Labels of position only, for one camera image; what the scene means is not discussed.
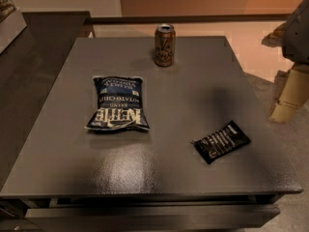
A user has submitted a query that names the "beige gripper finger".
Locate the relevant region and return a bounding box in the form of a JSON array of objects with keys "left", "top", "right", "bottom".
[
  {"left": 269, "top": 63, "right": 309, "bottom": 123},
  {"left": 262, "top": 23, "right": 285, "bottom": 47}
]

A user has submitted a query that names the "dark side counter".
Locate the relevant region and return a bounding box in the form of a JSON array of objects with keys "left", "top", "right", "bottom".
[{"left": 0, "top": 11, "right": 90, "bottom": 188}]

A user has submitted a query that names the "snack box on counter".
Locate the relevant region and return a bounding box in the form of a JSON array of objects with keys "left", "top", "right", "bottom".
[{"left": 0, "top": 0, "right": 27, "bottom": 53}]

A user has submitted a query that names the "brown LaCroix soda can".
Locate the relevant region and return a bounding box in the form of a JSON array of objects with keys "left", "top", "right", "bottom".
[{"left": 154, "top": 23, "right": 176, "bottom": 67}]

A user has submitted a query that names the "blue Kettle chip bag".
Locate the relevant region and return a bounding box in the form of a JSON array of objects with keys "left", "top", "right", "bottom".
[{"left": 86, "top": 76, "right": 150, "bottom": 131}]

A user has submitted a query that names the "grey drawer front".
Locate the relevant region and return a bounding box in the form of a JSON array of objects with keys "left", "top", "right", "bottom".
[{"left": 26, "top": 205, "right": 280, "bottom": 232}]

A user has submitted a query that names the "black RXBAR chocolate bar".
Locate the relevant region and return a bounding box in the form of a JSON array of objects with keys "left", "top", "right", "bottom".
[{"left": 192, "top": 121, "right": 251, "bottom": 164}]

